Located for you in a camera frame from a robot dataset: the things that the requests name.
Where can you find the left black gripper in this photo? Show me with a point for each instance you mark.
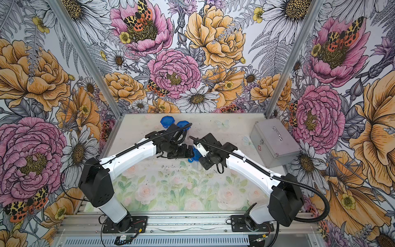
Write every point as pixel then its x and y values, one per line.
pixel 182 154

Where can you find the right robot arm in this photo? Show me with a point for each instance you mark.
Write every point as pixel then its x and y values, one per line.
pixel 285 198

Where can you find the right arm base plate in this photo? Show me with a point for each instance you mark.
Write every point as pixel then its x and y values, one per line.
pixel 240 223

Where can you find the blue lid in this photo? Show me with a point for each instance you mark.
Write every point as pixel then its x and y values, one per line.
pixel 167 121
pixel 184 123
pixel 196 156

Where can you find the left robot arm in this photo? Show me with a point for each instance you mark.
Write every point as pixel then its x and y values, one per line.
pixel 96 181

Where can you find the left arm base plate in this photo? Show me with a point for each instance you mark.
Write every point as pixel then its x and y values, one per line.
pixel 129 225

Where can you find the silver metal case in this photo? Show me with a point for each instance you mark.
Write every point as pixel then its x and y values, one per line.
pixel 273 142

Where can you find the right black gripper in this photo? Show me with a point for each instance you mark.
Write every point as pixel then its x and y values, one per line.
pixel 205 165

